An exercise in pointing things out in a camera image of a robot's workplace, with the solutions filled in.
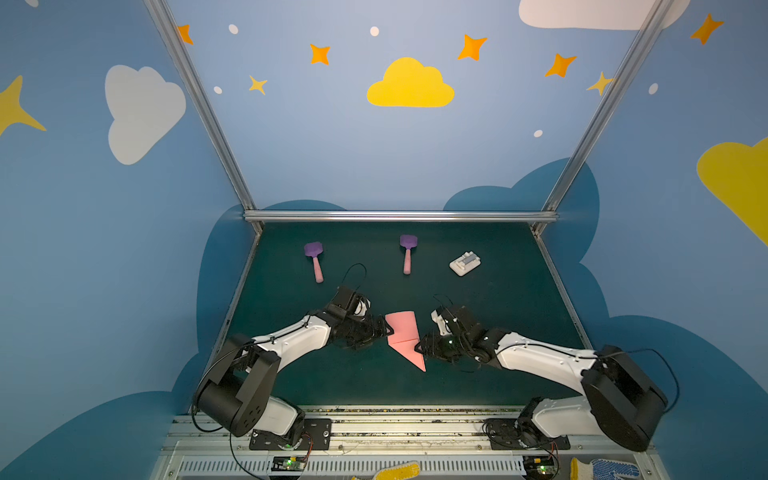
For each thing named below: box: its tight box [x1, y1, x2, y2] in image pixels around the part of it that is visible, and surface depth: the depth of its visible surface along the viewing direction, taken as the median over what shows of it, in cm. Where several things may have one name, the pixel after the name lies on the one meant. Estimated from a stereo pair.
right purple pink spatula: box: [400, 234, 418, 275], surface depth 117 cm
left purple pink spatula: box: [304, 242, 324, 283], surface depth 110 cm
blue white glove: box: [570, 457, 639, 480], surface depth 72 cm
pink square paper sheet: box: [385, 311, 426, 372], surface depth 94 cm
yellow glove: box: [374, 460, 421, 480], surface depth 70 cm
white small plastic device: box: [449, 251, 481, 277], surface depth 112 cm
